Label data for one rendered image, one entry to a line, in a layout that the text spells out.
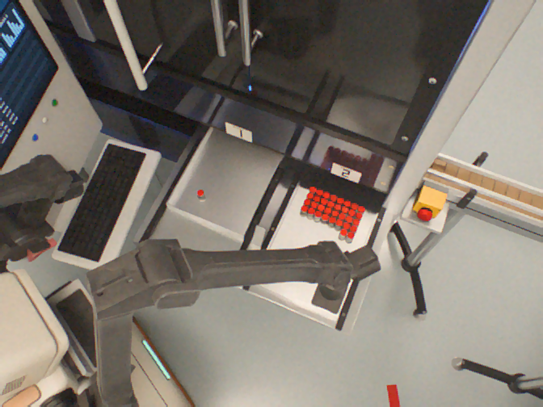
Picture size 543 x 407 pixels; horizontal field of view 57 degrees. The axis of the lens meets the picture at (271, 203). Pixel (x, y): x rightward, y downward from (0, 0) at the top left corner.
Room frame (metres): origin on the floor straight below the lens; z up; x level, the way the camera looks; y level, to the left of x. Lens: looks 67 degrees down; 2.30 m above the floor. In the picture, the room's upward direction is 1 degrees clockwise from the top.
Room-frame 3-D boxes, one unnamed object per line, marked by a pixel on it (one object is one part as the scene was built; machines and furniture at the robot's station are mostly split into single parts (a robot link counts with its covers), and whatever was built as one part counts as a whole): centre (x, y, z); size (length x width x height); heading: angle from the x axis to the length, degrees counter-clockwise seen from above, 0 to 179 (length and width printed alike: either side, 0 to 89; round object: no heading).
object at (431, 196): (0.58, -0.45, 1.00); 0.08 x 0.07 x 0.07; 157
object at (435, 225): (0.61, -0.48, 0.87); 0.14 x 0.13 x 0.02; 157
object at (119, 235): (0.66, 0.57, 0.79); 0.45 x 0.28 x 0.03; 164
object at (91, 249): (0.65, 0.55, 0.82); 0.40 x 0.14 x 0.02; 164
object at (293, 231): (0.46, -0.14, 0.90); 0.34 x 0.26 x 0.04; 156
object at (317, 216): (0.54, -0.17, 0.90); 0.18 x 0.02 x 0.05; 66
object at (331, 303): (0.27, -0.14, 1.20); 0.10 x 0.07 x 0.07; 157
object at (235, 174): (0.70, 0.13, 0.90); 0.34 x 0.26 x 0.04; 157
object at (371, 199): (0.57, 0.01, 0.87); 0.70 x 0.48 x 0.02; 67
